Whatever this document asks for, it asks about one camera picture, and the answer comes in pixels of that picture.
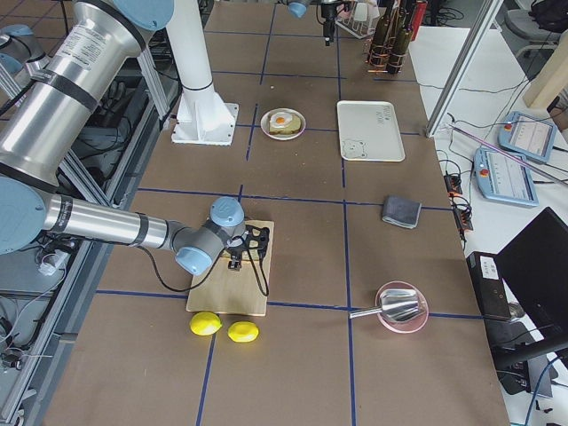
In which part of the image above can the long metal pointer stick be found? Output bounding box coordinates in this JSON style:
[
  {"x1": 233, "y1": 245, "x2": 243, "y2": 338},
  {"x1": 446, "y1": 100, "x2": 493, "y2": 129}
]
[{"x1": 447, "y1": 122, "x2": 568, "y2": 185}]

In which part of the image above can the pink bowl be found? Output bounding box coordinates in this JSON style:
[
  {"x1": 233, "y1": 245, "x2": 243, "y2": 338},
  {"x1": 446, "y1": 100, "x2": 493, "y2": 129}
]
[{"x1": 375, "y1": 281, "x2": 430, "y2": 334}]

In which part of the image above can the fried egg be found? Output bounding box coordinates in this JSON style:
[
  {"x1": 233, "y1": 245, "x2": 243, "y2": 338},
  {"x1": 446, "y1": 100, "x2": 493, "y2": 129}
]
[{"x1": 269, "y1": 112, "x2": 294, "y2": 129}]

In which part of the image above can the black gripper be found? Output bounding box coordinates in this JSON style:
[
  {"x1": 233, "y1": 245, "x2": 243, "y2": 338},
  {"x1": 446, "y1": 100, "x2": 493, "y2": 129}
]
[
  {"x1": 223, "y1": 225, "x2": 270, "y2": 272},
  {"x1": 319, "y1": 0, "x2": 343, "y2": 46}
]

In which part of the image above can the yellow lemon right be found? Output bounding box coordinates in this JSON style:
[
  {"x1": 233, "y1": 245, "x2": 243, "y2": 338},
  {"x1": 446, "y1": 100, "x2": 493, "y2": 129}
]
[{"x1": 227, "y1": 321, "x2": 259, "y2": 343}]

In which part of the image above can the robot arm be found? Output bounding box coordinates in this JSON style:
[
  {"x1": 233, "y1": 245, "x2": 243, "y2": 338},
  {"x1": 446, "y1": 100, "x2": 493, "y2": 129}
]
[
  {"x1": 1, "y1": 1, "x2": 265, "y2": 275},
  {"x1": 284, "y1": 0, "x2": 349, "y2": 46}
]

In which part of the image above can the white wire cup rack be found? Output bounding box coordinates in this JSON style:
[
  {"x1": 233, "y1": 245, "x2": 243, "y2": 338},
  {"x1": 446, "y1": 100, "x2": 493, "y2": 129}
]
[{"x1": 336, "y1": 0, "x2": 381, "y2": 39}]

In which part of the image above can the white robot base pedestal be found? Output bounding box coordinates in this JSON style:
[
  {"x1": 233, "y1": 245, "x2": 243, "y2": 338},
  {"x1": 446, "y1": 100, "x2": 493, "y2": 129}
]
[{"x1": 166, "y1": 0, "x2": 239, "y2": 146}]

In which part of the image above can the aluminium frame post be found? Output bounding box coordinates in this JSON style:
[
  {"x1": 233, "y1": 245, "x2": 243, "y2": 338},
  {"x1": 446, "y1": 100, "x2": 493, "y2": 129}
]
[{"x1": 425, "y1": 0, "x2": 503, "y2": 138}]

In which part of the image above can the yellow lemon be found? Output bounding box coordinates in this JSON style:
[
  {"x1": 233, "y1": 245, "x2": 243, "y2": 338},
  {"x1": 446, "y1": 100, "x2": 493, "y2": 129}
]
[
  {"x1": 189, "y1": 312, "x2": 223, "y2": 336},
  {"x1": 227, "y1": 321, "x2": 259, "y2": 343}
]

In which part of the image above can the teach pendant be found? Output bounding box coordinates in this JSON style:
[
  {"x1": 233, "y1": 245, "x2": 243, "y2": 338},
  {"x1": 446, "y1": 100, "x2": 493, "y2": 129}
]
[
  {"x1": 498, "y1": 111, "x2": 556, "y2": 163},
  {"x1": 474, "y1": 147, "x2": 539, "y2": 207}
]

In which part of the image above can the wooden cutting board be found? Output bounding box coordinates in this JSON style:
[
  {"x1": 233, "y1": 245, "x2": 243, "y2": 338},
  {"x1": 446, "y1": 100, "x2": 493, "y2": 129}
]
[{"x1": 185, "y1": 220, "x2": 274, "y2": 316}]

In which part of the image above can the grey folded cloth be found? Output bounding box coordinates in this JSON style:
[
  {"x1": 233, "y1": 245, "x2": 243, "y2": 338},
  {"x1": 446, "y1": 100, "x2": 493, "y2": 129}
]
[{"x1": 382, "y1": 195, "x2": 422, "y2": 229}]

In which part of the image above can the near teach pendant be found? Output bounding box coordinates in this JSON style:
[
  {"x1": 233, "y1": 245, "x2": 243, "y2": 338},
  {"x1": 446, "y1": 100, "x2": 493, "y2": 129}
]
[{"x1": 474, "y1": 147, "x2": 539, "y2": 207}]

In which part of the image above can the dark green wine bottle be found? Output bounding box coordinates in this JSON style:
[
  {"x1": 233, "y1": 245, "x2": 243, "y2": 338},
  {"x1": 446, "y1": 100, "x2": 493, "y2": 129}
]
[{"x1": 367, "y1": 0, "x2": 398, "y2": 69}]

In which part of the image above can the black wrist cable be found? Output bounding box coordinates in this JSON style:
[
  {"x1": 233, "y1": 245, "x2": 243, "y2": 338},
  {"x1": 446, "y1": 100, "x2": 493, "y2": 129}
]
[{"x1": 150, "y1": 248, "x2": 271, "y2": 297}]

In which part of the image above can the bread slice on plate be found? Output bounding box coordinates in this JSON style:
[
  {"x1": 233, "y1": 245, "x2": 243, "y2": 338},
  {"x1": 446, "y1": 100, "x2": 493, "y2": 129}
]
[{"x1": 269, "y1": 113, "x2": 302, "y2": 136}]

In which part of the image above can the metal scoop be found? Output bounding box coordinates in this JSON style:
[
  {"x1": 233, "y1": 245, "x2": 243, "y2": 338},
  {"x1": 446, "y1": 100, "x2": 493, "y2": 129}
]
[{"x1": 349, "y1": 288, "x2": 425, "y2": 323}]

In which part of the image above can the cream bear tray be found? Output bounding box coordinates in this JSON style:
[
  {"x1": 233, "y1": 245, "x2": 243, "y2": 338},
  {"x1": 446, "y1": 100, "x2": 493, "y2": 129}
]
[{"x1": 336, "y1": 100, "x2": 406, "y2": 162}]

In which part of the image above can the far teach pendant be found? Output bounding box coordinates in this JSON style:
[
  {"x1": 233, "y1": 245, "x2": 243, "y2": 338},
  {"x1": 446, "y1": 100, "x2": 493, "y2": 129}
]
[{"x1": 498, "y1": 111, "x2": 556, "y2": 163}]

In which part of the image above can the yellow lemon left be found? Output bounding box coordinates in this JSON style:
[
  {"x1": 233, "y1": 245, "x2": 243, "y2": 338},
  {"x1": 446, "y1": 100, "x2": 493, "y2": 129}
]
[{"x1": 189, "y1": 312, "x2": 223, "y2": 336}]

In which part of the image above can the copper wire bottle rack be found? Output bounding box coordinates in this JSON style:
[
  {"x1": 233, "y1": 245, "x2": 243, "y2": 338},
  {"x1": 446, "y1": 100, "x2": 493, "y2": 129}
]
[{"x1": 364, "y1": 38, "x2": 407, "y2": 75}]

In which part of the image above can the black laptop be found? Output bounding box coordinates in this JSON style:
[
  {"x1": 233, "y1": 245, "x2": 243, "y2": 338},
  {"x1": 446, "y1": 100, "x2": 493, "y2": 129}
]
[{"x1": 467, "y1": 207, "x2": 567, "y2": 369}]

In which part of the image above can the white round plate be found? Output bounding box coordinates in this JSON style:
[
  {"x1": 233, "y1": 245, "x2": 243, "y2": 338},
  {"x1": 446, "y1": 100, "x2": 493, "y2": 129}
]
[{"x1": 260, "y1": 108, "x2": 306, "y2": 141}]

